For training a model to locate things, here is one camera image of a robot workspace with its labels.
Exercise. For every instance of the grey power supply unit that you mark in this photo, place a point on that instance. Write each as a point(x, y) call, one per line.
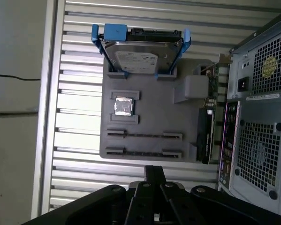
point(244, 70)

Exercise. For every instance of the black open PC case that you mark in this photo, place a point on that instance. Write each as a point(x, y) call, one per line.
point(262, 110)

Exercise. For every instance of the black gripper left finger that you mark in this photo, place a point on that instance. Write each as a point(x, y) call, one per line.
point(140, 206)

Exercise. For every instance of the grey plastic parts rack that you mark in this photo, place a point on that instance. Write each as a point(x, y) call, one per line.
point(159, 105)

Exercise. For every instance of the hard disk in blue carrier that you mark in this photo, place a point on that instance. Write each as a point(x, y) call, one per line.
point(140, 58)

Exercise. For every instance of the black case fan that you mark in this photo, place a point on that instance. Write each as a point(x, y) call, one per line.
point(257, 154)

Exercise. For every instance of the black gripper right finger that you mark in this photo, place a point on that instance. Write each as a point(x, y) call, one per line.
point(175, 206)

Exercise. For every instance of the silver CPU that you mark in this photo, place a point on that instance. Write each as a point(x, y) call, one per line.
point(123, 106)

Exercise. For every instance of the green graphics card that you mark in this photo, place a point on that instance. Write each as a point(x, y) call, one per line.
point(207, 140)

